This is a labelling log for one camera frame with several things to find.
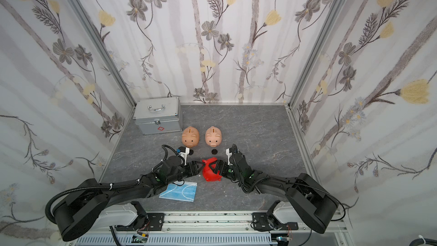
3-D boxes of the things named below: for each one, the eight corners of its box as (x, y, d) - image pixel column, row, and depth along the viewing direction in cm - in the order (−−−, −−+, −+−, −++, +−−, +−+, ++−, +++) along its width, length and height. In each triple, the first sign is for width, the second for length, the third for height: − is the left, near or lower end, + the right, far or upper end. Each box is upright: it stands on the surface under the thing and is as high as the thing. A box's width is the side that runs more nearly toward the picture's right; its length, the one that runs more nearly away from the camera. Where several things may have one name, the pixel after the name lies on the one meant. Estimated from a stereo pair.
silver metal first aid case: (142, 137, 105) (130, 121, 92) (145, 118, 115) (135, 101, 102) (181, 133, 108) (176, 115, 95) (181, 114, 118) (176, 97, 105)
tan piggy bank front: (183, 149, 99) (181, 141, 92) (186, 135, 105) (183, 126, 98) (198, 149, 99) (196, 141, 92) (200, 135, 105) (198, 126, 98)
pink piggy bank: (209, 150, 99) (208, 142, 91) (204, 138, 105) (203, 129, 97) (223, 146, 101) (223, 137, 94) (217, 133, 107) (217, 124, 99)
